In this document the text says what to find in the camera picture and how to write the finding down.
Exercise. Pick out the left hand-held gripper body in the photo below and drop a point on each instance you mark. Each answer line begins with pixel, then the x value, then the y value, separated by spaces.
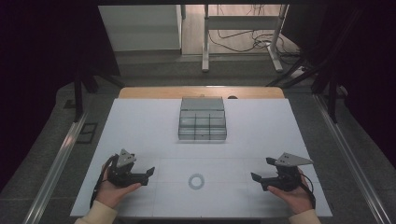
pixel 122 174

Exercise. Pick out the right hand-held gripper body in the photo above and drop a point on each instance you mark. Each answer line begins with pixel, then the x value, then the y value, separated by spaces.
pixel 288 174

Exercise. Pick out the person's left hand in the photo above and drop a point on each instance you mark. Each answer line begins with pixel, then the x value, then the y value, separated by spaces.
pixel 109 194

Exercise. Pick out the person's right hand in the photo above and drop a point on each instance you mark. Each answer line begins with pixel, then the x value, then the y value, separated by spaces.
pixel 294 199

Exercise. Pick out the clear tape roll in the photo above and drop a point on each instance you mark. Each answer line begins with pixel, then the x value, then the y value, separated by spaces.
pixel 190 183

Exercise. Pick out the clear plastic tiered organizer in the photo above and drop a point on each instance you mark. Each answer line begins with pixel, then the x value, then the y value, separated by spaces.
pixel 202 124

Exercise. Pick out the wooden table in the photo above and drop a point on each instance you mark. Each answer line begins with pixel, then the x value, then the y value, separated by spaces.
pixel 174 92

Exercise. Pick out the black metal stand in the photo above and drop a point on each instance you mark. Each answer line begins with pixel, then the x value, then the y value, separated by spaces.
pixel 331 93
pixel 78 99

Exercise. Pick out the dark curtain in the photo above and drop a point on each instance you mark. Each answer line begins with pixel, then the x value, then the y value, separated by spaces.
pixel 43 77
pixel 364 62

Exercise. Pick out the white cabinet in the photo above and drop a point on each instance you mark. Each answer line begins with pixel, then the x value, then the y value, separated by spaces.
pixel 140 28

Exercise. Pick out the metal floor rail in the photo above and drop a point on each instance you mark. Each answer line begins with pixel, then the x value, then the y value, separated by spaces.
pixel 348 155
pixel 53 174

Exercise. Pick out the white metal desk frame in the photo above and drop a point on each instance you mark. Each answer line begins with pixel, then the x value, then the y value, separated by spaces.
pixel 239 22

